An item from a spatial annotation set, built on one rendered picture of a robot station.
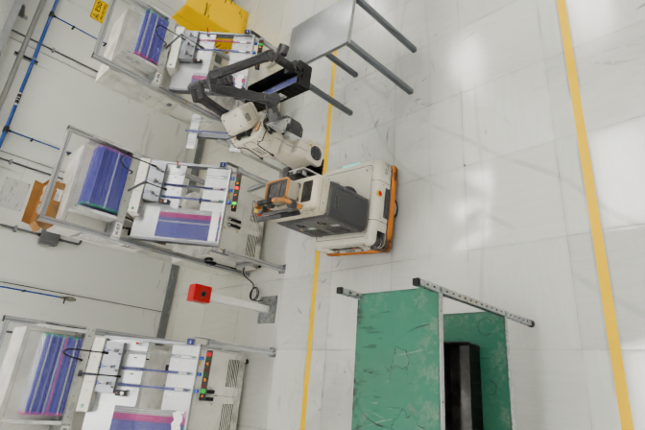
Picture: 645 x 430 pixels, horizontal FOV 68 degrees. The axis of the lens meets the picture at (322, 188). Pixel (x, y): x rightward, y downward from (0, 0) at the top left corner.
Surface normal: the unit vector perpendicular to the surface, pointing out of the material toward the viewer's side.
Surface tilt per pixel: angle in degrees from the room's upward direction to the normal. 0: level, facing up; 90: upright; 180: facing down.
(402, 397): 0
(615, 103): 0
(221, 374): 91
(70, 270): 90
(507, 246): 0
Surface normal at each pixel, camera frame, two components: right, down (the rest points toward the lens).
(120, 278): 0.71, -0.23
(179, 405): 0.04, -0.39
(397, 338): -0.70, -0.33
